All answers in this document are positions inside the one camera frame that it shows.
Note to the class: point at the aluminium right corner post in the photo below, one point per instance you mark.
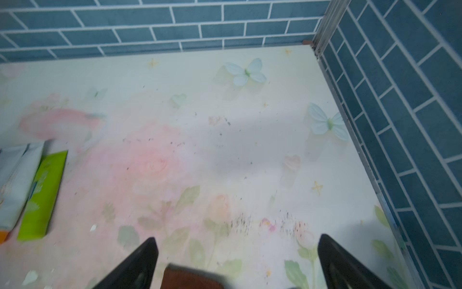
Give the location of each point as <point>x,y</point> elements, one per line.
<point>335,11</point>

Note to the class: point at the brown wiping cloth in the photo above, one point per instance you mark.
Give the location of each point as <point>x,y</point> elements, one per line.
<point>180,277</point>

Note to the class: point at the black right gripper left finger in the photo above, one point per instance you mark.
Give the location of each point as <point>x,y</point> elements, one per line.
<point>136,271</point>

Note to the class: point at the white orange-capped toothpaste tube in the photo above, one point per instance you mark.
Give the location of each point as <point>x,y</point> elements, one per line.
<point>15,193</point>

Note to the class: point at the white pink-capped toothpaste tube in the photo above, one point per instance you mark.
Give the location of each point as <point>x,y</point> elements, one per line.
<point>10,158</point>

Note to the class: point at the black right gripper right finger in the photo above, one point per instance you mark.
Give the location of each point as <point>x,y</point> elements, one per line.
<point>342,270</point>

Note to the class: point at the green toothpaste tube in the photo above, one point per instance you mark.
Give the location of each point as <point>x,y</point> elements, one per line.
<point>40,206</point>

